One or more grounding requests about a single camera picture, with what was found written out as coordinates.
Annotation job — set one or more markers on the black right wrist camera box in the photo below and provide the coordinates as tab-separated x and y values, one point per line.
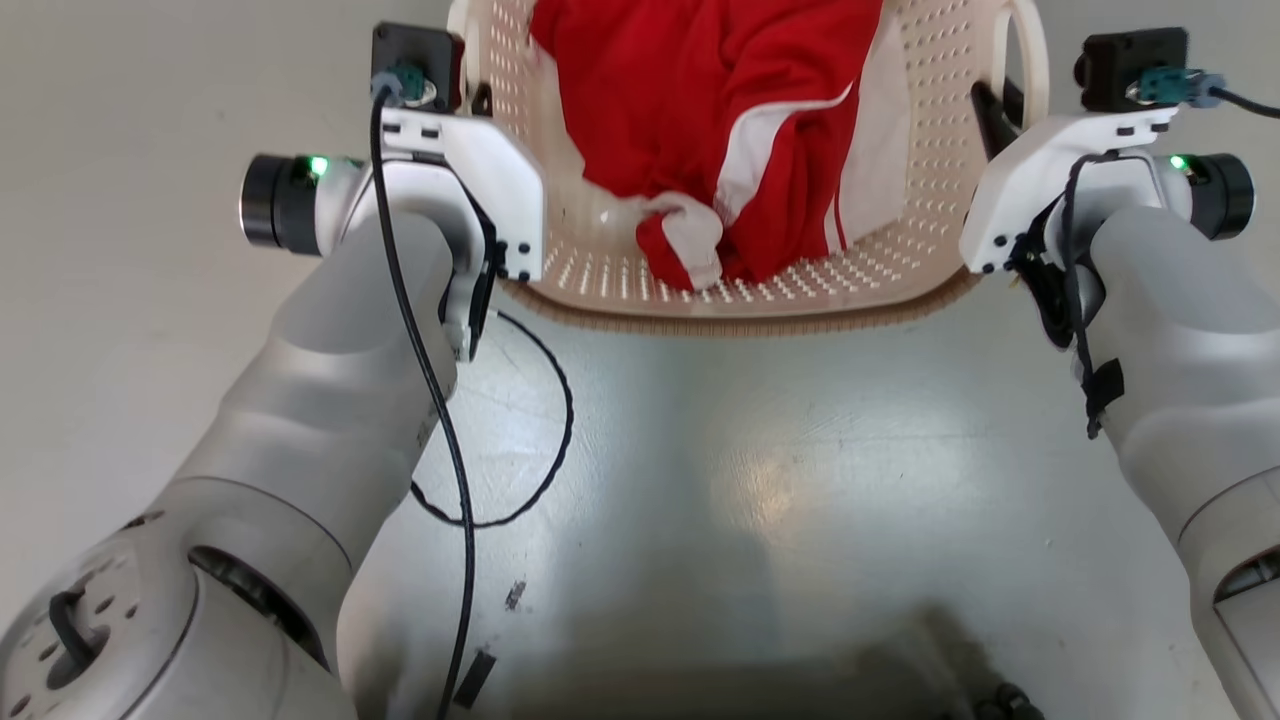
1125	65

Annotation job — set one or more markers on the beige perforated plastic laundry basket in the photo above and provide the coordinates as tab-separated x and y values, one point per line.
600	270

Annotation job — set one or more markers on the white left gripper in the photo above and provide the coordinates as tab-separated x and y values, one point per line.
495	170

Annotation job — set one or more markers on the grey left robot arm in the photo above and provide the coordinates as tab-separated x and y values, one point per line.
330	400

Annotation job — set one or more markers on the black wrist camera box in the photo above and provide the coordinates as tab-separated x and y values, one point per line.
1125	65
415	55

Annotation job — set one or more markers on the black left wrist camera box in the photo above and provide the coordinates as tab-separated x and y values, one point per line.
415	55

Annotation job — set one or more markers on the red garment with white stripes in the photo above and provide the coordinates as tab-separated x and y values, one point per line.
680	100

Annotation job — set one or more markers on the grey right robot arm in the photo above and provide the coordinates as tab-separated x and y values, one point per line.
1180	330

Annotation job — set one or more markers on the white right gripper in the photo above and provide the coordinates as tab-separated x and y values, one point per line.
1030	180

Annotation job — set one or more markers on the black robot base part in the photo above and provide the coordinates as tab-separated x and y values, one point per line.
1010	702

